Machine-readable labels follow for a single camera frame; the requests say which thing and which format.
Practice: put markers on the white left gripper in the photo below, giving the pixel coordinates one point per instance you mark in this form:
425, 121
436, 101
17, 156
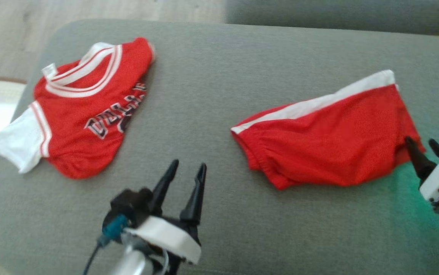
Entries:
169, 236

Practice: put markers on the red shorts with white stripe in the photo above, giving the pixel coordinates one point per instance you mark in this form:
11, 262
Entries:
330, 145

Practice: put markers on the red basketball jersey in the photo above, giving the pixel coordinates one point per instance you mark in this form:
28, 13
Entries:
81, 114

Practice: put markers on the large grey sofa seat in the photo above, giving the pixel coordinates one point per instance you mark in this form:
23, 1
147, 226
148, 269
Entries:
211, 76

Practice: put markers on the small grey sofa cushion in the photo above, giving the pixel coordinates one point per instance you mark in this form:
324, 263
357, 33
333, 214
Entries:
337, 15

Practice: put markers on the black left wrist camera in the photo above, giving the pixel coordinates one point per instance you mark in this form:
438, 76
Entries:
127, 208

